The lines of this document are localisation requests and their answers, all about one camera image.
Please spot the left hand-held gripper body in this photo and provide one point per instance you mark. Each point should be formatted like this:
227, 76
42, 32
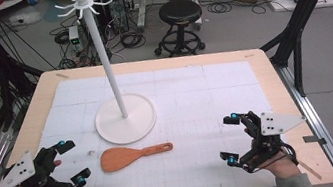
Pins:
18, 172

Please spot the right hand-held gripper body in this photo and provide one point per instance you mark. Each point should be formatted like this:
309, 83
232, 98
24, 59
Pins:
272, 127

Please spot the wooden rice spatula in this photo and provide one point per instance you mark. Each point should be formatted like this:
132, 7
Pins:
124, 157

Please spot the white hook stand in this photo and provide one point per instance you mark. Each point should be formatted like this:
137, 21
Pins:
125, 120

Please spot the person's right hand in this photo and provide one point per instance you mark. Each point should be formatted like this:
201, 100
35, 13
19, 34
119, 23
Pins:
281, 168

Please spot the white grid mat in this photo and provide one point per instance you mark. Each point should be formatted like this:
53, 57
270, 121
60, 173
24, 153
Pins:
189, 103

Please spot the strip of brown tape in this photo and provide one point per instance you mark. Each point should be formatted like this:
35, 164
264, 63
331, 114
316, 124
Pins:
62, 76
310, 170

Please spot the small grey power supply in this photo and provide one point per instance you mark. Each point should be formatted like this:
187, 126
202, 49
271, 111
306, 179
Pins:
74, 37

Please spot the black round stool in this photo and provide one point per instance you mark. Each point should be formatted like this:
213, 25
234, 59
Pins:
179, 12

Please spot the white power strip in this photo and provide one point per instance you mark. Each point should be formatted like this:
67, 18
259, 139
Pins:
24, 19

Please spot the black computer tower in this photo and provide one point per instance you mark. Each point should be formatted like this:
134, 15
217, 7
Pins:
114, 10

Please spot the grey metal bracket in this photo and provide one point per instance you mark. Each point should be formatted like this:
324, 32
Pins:
314, 140

